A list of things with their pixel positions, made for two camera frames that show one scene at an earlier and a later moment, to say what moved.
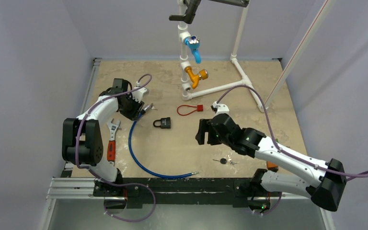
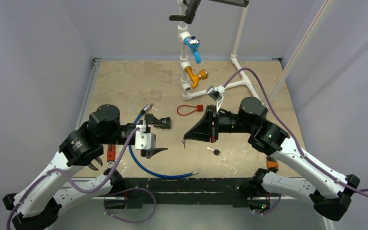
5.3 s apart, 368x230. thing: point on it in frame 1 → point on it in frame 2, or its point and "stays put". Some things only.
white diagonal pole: (324, 11) stays put
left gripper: (137, 106) → (150, 119)
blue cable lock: (145, 109) stays put
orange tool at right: (272, 166) stays put
